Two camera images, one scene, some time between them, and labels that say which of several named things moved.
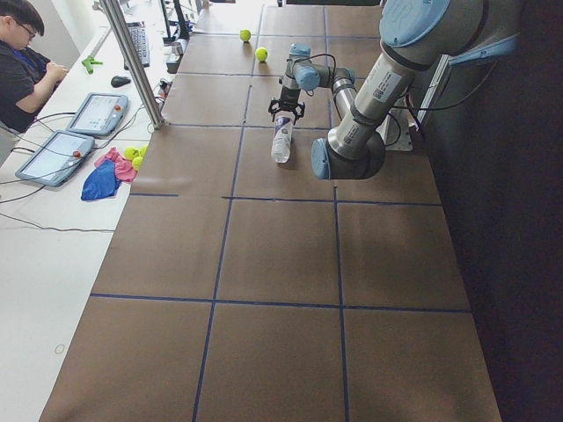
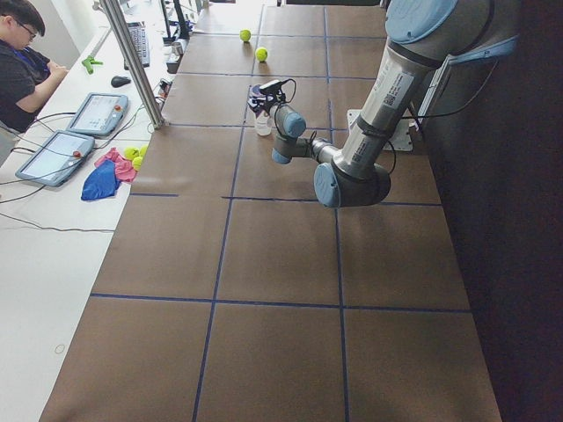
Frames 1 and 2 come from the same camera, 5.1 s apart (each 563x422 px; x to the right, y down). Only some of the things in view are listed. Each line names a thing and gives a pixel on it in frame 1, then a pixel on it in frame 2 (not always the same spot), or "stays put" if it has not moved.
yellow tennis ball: [245, 35] stays put
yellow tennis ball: [261, 54] stays put
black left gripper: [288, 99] -> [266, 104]
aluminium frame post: [157, 120] stays put
